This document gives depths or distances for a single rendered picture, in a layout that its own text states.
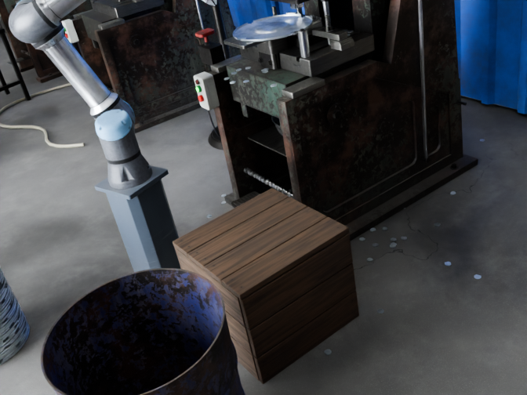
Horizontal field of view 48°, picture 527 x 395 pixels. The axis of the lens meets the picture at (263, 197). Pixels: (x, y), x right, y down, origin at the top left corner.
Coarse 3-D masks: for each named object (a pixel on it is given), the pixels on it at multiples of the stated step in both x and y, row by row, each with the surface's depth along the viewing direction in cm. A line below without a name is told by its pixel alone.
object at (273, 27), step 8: (272, 16) 226; (280, 16) 225; (288, 16) 223; (296, 16) 221; (304, 16) 219; (248, 24) 224; (256, 24) 222; (264, 24) 217; (272, 24) 216; (280, 24) 214; (288, 24) 212; (296, 24) 212; (304, 24) 210; (240, 32) 216; (248, 32) 215; (256, 32) 212; (264, 32) 210; (272, 32) 209; (280, 32) 207; (288, 32) 206; (240, 40) 208; (248, 40) 205; (256, 40) 203; (264, 40) 202
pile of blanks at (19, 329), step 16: (0, 272) 201; (0, 288) 201; (0, 304) 199; (16, 304) 213; (0, 320) 199; (16, 320) 208; (0, 336) 200; (16, 336) 206; (0, 352) 201; (16, 352) 206
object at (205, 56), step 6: (204, 42) 238; (210, 42) 240; (198, 48) 239; (204, 48) 235; (210, 48) 233; (216, 48) 234; (222, 48) 235; (204, 54) 238; (210, 54) 233; (216, 54) 235; (222, 54) 236; (204, 60) 240; (210, 60) 236; (216, 60) 236; (222, 60) 237
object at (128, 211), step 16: (160, 176) 204; (112, 192) 200; (128, 192) 197; (144, 192) 201; (160, 192) 207; (112, 208) 208; (128, 208) 201; (144, 208) 203; (160, 208) 208; (128, 224) 207; (144, 224) 205; (160, 224) 210; (128, 240) 213; (144, 240) 208; (160, 240) 211; (144, 256) 212; (160, 256) 213; (176, 256) 220
